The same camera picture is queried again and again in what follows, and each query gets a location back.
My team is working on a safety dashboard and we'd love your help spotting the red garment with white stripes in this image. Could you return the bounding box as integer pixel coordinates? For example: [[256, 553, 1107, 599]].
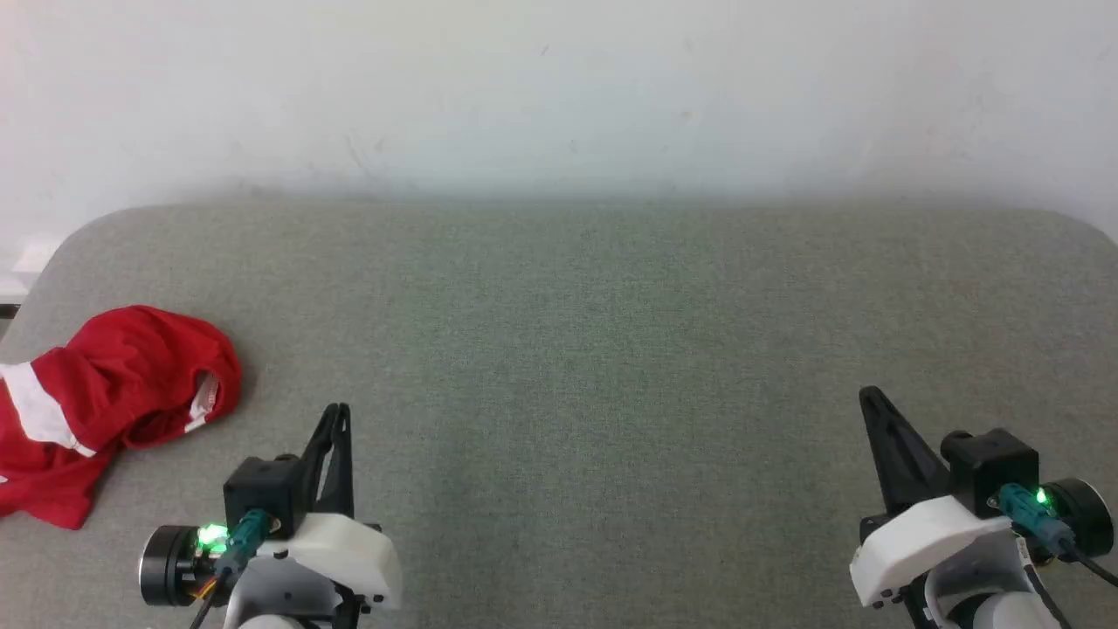
[[0, 305, 243, 531]]

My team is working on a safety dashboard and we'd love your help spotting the right black cable teal plug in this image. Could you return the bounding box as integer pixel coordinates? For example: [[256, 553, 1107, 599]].
[[994, 483, 1118, 588]]

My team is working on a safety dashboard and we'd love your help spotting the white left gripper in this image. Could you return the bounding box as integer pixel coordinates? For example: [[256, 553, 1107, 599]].
[[255, 403, 404, 613]]

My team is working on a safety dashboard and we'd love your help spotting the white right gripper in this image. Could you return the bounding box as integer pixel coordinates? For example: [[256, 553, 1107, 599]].
[[849, 386, 1016, 609]]

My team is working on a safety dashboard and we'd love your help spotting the grey fabric sofa cushion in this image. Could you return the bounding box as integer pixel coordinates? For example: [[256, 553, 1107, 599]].
[[0, 199, 1118, 629]]

